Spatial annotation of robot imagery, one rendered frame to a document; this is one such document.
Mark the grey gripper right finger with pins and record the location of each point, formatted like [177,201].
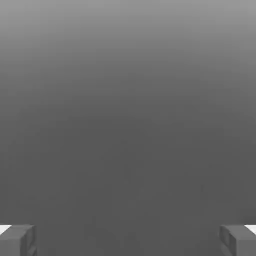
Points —
[241,241]

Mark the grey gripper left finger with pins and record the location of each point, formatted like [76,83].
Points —
[15,241]

